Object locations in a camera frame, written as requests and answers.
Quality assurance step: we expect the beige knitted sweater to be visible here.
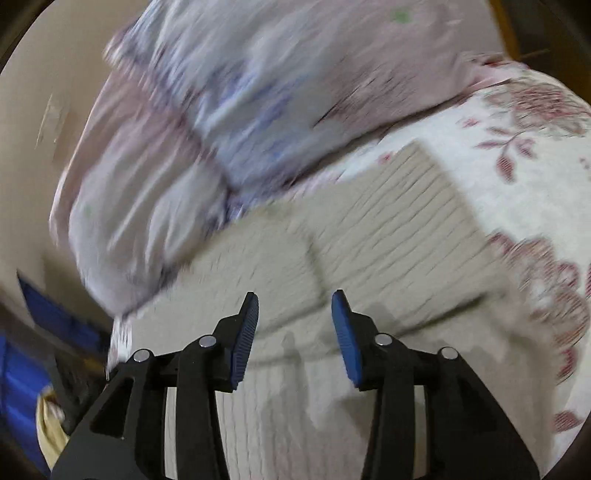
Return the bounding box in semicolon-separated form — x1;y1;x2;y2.
127;143;554;479

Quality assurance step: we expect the blue storage crate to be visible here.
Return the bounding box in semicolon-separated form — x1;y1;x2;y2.
1;274;109;478

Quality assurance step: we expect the lower pink pillow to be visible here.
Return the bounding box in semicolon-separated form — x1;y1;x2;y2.
49;73;228;316

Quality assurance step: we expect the floral white bedspread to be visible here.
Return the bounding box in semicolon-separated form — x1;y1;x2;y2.
294;58;590;463

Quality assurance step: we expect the upper pink printed pillow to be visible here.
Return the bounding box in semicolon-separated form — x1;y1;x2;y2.
105;1;503;193

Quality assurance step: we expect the wooden headboard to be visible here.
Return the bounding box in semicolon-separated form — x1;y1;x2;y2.
489;0;590;89

